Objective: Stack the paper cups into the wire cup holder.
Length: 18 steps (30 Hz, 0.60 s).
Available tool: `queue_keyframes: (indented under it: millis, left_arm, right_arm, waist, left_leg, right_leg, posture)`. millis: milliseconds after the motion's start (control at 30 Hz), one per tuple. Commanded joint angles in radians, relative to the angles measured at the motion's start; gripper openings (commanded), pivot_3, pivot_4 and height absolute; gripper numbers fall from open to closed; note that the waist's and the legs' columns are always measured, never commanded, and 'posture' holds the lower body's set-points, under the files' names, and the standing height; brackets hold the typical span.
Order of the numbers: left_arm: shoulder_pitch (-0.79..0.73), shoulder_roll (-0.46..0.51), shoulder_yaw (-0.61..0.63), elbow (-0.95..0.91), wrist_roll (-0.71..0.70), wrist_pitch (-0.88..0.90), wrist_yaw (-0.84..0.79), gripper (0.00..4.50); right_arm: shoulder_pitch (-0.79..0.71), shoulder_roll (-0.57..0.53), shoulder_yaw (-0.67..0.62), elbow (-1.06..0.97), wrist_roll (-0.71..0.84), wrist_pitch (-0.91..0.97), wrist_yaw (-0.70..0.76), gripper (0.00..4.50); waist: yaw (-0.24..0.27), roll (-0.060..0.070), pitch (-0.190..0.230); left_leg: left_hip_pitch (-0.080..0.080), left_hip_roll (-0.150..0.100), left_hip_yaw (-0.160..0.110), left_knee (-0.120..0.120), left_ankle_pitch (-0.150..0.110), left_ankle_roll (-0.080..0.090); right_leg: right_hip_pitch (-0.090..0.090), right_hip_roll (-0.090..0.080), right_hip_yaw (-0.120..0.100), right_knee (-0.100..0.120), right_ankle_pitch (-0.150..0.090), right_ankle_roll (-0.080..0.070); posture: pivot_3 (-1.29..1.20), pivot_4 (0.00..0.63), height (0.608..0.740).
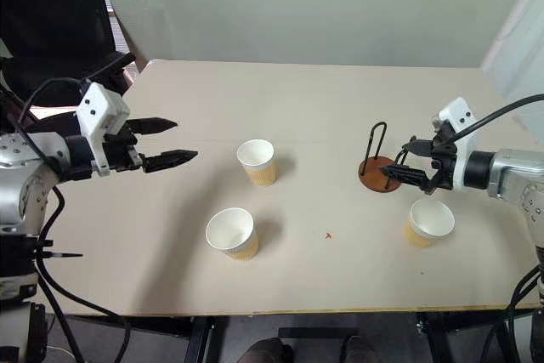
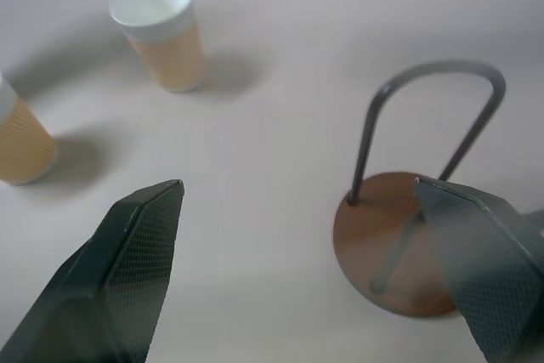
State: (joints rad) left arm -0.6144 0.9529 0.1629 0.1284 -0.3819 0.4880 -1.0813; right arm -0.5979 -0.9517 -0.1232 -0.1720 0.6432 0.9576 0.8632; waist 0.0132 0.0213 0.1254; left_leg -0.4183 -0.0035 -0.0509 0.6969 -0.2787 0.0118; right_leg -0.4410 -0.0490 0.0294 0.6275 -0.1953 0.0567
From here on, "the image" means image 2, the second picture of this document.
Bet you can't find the wooden base metal loop stand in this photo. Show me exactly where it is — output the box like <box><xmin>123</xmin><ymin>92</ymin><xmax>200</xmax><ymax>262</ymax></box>
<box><xmin>332</xmin><ymin>59</ymin><xmax>507</xmax><ymax>319</ymax></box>

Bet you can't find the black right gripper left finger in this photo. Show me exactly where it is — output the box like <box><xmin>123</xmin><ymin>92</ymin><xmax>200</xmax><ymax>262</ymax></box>
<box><xmin>0</xmin><ymin>179</ymin><xmax>185</xmax><ymax>363</ymax></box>

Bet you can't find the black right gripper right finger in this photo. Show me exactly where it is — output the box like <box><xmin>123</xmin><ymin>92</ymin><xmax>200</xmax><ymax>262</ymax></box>
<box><xmin>414</xmin><ymin>176</ymin><xmax>544</xmax><ymax>363</ymax></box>

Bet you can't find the tan ribbed paper cup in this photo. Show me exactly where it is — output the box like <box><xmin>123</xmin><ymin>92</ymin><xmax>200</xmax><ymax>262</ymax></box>
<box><xmin>0</xmin><ymin>71</ymin><xmax>56</xmax><ymax>186</ymax></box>
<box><xmin>108</xmin><ymin>0</ymin><xmax>207</xmax><ymax>94</ymax></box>

